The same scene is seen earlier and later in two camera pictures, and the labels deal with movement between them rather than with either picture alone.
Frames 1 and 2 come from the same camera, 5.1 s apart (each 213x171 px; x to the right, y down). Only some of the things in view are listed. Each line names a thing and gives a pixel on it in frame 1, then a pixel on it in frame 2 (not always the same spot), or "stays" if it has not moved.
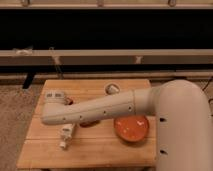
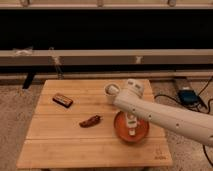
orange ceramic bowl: x=131 y=128 stays
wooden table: x=92 y=143 stays
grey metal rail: x=106 y=57 stays
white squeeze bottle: x=66 y=133 → x=131 y=122
